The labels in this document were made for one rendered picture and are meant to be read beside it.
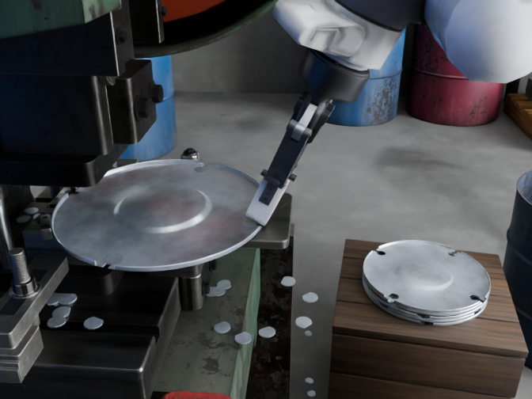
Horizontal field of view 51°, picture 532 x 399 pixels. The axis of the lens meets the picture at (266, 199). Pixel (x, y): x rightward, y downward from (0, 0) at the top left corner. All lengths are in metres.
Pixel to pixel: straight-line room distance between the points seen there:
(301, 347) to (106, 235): 1.08
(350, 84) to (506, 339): 0.83
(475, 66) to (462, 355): 0.84
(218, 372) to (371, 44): 0.42
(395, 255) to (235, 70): 2.87
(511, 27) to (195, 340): 0.52
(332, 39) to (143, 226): 0.34
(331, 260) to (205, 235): 1.43
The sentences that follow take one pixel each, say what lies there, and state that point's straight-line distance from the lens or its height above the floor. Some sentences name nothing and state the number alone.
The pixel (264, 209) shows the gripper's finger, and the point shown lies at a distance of 0.71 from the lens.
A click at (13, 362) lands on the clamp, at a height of 0.73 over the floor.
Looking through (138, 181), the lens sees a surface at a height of 0.79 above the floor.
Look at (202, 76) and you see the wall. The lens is 4.17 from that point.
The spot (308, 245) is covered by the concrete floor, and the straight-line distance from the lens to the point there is 2.19.
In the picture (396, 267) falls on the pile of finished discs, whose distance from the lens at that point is 1.39.
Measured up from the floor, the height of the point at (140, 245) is 0.78.
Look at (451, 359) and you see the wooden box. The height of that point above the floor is 0.31.
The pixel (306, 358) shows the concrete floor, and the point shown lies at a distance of 1.69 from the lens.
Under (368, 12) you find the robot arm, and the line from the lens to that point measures 0.57.
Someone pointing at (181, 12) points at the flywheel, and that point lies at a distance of 1.03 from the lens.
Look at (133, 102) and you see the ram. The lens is 0.68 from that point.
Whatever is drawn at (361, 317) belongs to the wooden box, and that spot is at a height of 0.35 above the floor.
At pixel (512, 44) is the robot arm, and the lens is 0.53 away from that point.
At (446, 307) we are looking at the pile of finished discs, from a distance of 1.29.
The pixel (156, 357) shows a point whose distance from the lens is 0.70.
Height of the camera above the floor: 1.14
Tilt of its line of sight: 27 degrees down
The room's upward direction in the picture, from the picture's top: straight up
